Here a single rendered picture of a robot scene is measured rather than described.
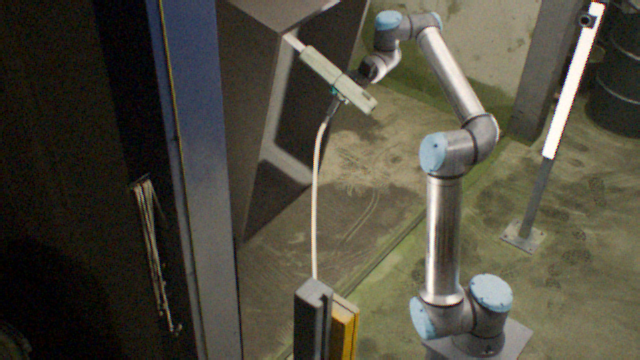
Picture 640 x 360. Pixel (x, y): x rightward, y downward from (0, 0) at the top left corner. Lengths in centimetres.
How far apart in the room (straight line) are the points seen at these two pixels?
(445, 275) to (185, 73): 115
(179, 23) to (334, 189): 263
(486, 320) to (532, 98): 229
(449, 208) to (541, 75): 232
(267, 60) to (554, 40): 233
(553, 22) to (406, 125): 112
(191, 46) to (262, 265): 218
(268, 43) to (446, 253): 89
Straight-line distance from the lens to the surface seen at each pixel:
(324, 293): 133
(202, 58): 151
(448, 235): 216
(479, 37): 441
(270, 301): 336
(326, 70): 223
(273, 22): 220
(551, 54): 425
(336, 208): 383
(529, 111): 447
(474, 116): 214
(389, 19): 240
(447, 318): 231
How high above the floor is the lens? 267
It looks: 41 degrees down
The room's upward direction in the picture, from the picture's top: 2 degrees clockwise
